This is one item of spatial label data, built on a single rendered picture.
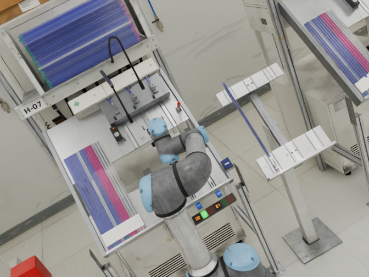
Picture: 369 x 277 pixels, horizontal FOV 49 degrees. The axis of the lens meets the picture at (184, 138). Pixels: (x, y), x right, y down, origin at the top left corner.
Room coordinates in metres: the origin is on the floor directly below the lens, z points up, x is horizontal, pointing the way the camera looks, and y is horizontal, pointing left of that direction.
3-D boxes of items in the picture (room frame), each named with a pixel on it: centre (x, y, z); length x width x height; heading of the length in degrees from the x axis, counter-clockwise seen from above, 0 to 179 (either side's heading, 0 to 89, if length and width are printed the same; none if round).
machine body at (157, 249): (2.14, 0.31, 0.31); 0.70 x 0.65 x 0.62; 98
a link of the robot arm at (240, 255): (1.06, 0.01, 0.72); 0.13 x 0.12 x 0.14; 83
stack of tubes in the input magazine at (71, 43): (2.03, 0.23, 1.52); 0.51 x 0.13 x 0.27; 98
